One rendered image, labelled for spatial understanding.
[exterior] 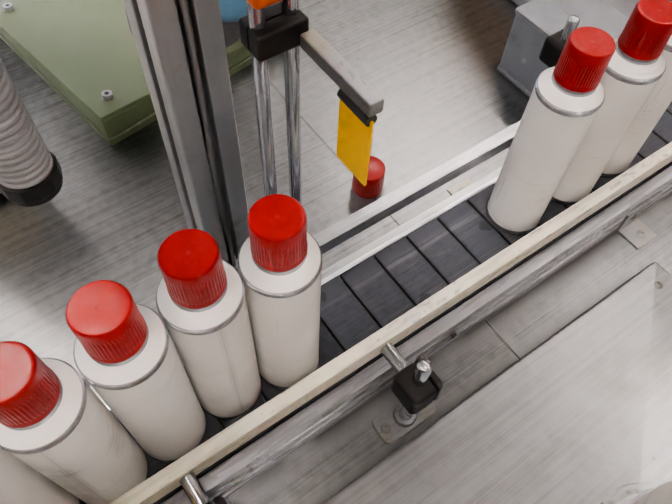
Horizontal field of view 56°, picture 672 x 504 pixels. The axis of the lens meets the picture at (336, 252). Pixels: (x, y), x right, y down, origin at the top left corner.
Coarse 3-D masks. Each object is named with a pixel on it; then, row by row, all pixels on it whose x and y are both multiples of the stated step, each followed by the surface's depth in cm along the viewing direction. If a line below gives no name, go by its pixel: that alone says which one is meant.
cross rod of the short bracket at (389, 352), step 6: (384, 348) 50; (390, 348) 50; (384, 354) 50; (390, 354) 49; (396, 354) 49; (390, 360) 49; (396, 360) 49; (402, 360) 49; (396, 366) 49; (402, 366) 49; (396, 372) 49
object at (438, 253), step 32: (640, 160) 65; (480, 192) 62; (448, 224) 60; (480, 224) 60; (576, 224) 61; (384, 256) 58; (416, 256) 58; (448, 256) 58; (480, 256) 58; (352, 288) 56; (384, 288) 56; (416, 288) 56; (480, 288) 56; (320, 320) 55; (352, 320) 54; (384, 320) 54; (320, 352) 53; (288, 416) 50
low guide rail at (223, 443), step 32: (608, 192) 58; (544, 224) 56; (512, 256) 54; (448, 288) 52; (416, 320) 51; (352, 352) 49; (320, 384) 47; (256, 416) 46; (224, 448) 45; (160, 480) 43
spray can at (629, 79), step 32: (640, 0) 46; (640, 32) 46; (608, 64) 49; (640, 64) 48; (608, 96) 50; (640, 96) 50; (608, 128) 53; (576, 160) 57; (608, 160) 57; (576, 192) 60
